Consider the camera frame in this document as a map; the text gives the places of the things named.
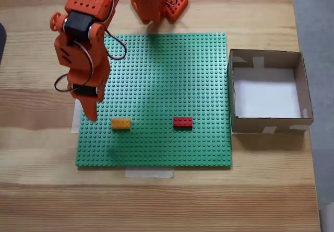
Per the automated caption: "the wrist motor servo cable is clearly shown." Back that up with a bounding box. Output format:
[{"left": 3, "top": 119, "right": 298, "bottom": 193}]
[{"left": 103, "top": 0, "right": 128, "bottom": 62}]

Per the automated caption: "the green lego baseplate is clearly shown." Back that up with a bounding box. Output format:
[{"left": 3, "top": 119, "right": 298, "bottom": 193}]
[{"left": 75, "top": 32, "right": 233, "bottom": 168}]

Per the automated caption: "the white paper sheet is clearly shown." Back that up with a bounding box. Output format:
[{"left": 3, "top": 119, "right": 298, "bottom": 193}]
[{"left": 233, "top": 68, "right": 303, "bottom": 119}]

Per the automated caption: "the black rounded device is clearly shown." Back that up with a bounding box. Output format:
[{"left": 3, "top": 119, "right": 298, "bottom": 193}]
[{"left": 0, "top": 22, "right": 8, "bottom": 67}]

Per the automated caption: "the red lego block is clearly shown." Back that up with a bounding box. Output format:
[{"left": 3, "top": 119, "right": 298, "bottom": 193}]
[{"left": 173, "top": 117, "right": 194, "bottom": 130}]

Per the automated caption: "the translucent masking tape strip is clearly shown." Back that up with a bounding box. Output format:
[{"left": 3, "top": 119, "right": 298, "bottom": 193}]
[
  {"left": 71, "top": 97, "right": 85, "bottom": 135},
  {"left": 124, "top": 167, "right": 175, "bottom": 179}
]

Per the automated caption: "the gripper motor servo cable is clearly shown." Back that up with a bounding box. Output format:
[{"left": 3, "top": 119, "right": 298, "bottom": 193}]
[{"left": 54, "top": 39, "right": 95, "bottom": 94}]

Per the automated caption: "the yellow lego block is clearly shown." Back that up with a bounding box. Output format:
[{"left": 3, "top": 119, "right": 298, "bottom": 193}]
[{"left": 111, "top": 118, "right": 132, "bottom": 131}]

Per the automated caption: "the open cardboard box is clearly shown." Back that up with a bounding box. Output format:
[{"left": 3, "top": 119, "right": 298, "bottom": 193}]
[{"left": 228, "top": 48, "right": 314, "bottom": 136}]

